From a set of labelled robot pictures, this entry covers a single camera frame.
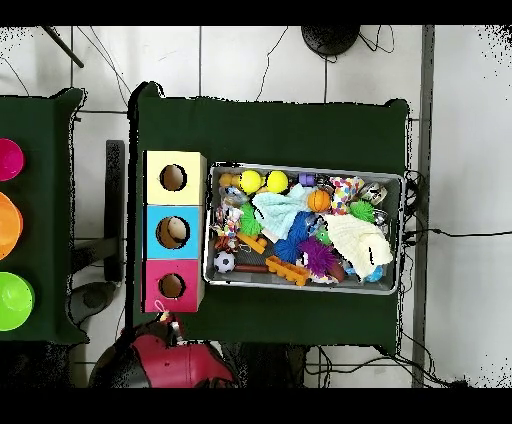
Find black round stand base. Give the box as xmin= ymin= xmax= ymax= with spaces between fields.
xmin=300 ymin=25 xmax=361 ymax=57

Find colourful polka dot cloth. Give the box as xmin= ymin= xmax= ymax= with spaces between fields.
xmin=329 ymin=175 xmax=366 ymax=216
xmin=210 ymin=201 xmax=245 ymax=241

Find wooden box with three holes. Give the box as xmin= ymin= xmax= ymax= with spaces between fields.
xmin=142 ymin=150 xmax=207 ymax=314

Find dark green tablecloth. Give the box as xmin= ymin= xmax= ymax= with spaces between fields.
xmin=126 ymin=80 xmax=412 ymax=355

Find yellow tennis ball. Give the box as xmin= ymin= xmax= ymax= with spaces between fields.
xmin=238 ymin=169 xmax=263 ymax=195

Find green plastic bowl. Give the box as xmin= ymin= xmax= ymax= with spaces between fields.
xmin=0 ymin=271 xmax=36 ymax=332

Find shallow mesh bin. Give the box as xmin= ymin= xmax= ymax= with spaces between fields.
xmin=203 ymin=161 xmax=406 ymax=296

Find black cable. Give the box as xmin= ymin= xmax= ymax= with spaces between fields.
xmin=403 ymin=227 xmax=512 ymax=239

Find dark grey rounded base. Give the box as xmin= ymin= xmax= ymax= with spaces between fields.
xmin=65 ymin=280 xmax=118 ymax=326

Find cream knitted cloth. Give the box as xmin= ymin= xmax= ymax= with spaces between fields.
xmin=323 ymin=213 xmax=394 ymax=281

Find pink plastic bowl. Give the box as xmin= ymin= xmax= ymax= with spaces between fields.
xmin=0 ymin=138 xmax=26 ymax=182

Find small soccer ball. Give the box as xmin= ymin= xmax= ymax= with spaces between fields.
xmin=213 ymin=250 xmax=236 ymax=274

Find purple spiky toy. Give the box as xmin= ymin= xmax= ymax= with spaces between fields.
xmin=297 ymin=236 xmax=339 ymax=277

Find orange plastic bowl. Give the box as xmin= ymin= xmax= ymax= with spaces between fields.
xmin=0 ymin=191 xmax=24 ymax=261

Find black pole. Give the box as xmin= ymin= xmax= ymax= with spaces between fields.
xmin=41 ymin=25 xmax=85 ymax=69

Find mint green cloth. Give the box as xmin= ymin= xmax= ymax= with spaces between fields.
xmin=252 ymin=183 xmax=309 ymax=241

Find yellow plush toy with string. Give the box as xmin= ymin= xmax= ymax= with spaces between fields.
xmin=153 ymin=298 xmax=172 ymax=323

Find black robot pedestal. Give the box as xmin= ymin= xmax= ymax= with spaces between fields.
xmin=235 ymin=342 xmax=309 ymax=388

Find dark green cloth side table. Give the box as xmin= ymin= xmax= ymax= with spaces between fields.
xmin=0 ymin=87 xmax=90 ymax=345

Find orange toy brick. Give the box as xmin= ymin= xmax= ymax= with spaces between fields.
xmin=265 ymin=255 xmax=312 ymax=287

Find smooth yellow ball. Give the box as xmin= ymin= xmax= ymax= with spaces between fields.
xmin=265 ymin=170 xmax=290 ymax=194

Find black upright panel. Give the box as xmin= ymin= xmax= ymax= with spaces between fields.
xmin=103 ymin=139 xmax=126 ymax=283

